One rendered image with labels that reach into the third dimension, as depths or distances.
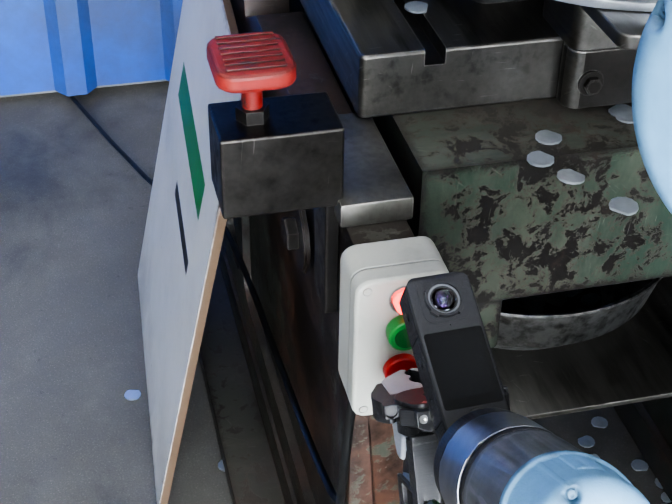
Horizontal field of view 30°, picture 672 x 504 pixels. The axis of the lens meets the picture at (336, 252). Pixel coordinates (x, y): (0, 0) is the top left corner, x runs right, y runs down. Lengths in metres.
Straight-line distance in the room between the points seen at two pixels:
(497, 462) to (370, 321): 0.27
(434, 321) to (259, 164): 0.21
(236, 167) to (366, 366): 0.18
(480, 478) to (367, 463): 0.42
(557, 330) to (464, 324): 0.47
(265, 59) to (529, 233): 0.30
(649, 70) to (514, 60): 0.65
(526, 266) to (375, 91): 0.20
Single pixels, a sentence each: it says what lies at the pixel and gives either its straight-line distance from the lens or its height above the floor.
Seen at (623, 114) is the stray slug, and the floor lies 0.65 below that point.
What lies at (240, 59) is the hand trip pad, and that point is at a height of 0.76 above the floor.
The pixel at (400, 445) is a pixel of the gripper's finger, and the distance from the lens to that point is 0.92.
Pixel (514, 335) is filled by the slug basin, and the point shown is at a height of 0.37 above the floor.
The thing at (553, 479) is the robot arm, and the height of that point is 0.72.
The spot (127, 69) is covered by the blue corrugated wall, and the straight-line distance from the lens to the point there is 2.45.
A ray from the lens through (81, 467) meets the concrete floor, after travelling 1.68.
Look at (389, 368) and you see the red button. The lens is 0.97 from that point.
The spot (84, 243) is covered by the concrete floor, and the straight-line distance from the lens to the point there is 2.06.
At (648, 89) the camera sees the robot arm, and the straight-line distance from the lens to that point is 0.45.
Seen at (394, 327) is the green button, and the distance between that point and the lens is 0.93.
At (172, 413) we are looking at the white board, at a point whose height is 0.14.
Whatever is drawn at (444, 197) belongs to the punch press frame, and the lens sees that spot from 1.03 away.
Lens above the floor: 1.18
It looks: 36 degrees down
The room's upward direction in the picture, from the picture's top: 1 degrees clockwise
